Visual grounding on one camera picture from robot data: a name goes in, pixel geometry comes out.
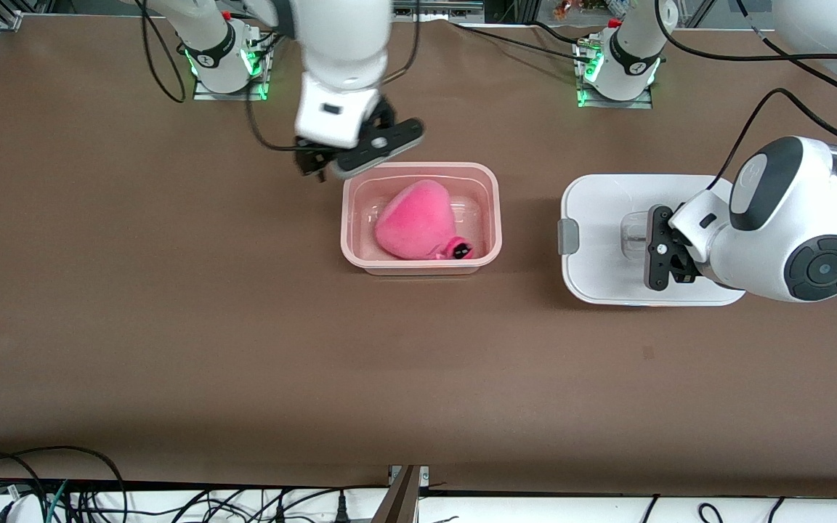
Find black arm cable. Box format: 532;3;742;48
133;0;421;154
652;0;837;191

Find orange figurine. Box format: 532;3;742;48
552;0;610;21

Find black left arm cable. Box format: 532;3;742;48
652;0;837;191

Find long black table cable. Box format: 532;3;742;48
451;20;595;57

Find small metal bracket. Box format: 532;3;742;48
388;465;431;486

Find short black table cable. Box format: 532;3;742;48
526;20;583;43

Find black looping cable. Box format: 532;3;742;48
0;445;128;523

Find brown table cover mat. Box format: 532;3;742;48
0;13;837;491

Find pink plush toy with sunglasses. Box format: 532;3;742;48
373;179;476;262

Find green cable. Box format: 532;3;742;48
46;479;71;523

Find pink translucent plastic box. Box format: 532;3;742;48
340;161;503;276

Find white box lid grey clips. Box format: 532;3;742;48
559;173;747;307

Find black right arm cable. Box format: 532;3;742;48
133;0;421;154

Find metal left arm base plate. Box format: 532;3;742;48
575;35;655;110

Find grey metal beam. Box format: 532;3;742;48
371;465;424;523

